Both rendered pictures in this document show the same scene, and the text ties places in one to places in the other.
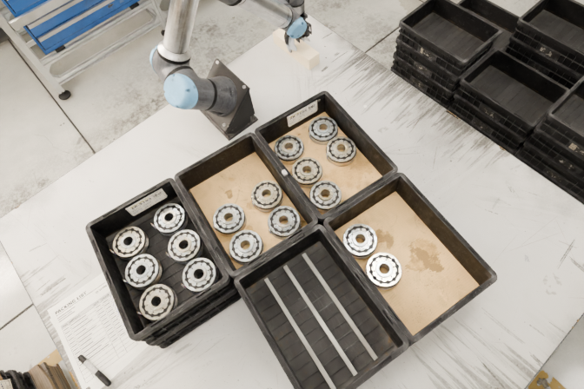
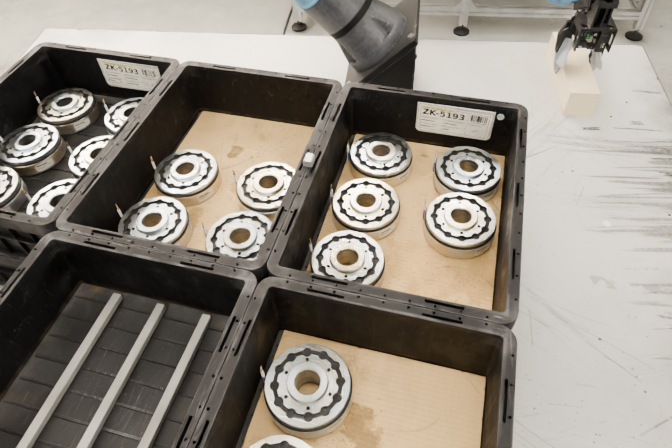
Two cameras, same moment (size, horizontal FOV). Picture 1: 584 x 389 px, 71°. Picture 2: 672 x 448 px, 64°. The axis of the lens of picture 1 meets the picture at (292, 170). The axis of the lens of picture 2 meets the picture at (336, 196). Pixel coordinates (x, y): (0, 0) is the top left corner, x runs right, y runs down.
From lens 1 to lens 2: 0.74 m
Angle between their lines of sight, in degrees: 27
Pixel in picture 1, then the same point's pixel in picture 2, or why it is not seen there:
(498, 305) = not seen: outside the picture
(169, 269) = (58, 174)
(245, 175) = (283, 147)
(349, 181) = (420, 282)
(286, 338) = (18, 411)
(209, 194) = (213, 133)
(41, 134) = not seen: hidden behind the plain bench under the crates
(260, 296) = (81, 312)
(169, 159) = not seen: hidden behind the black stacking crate
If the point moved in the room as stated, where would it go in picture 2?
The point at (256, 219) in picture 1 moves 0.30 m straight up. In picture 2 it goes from (221, 210) to (172, 43)
